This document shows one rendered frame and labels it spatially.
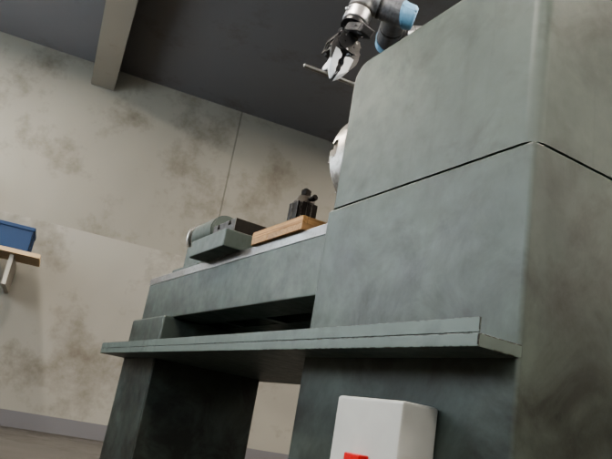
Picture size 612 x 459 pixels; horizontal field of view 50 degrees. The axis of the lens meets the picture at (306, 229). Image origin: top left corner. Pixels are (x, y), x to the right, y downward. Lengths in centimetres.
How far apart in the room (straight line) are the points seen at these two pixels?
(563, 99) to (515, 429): 54
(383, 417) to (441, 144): 52
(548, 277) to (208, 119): 534
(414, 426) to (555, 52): 65
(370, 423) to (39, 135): 511
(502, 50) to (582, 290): 44
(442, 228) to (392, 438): 38
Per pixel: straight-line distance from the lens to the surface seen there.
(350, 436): 114
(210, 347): 173
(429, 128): 131
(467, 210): 114
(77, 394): 560
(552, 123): 114
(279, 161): 628
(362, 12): 194
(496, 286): 105
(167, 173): 595
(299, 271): 168
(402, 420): 104
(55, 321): 561
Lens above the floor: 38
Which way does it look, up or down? 17 degrees up
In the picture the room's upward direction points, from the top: 10 degrees clockwise
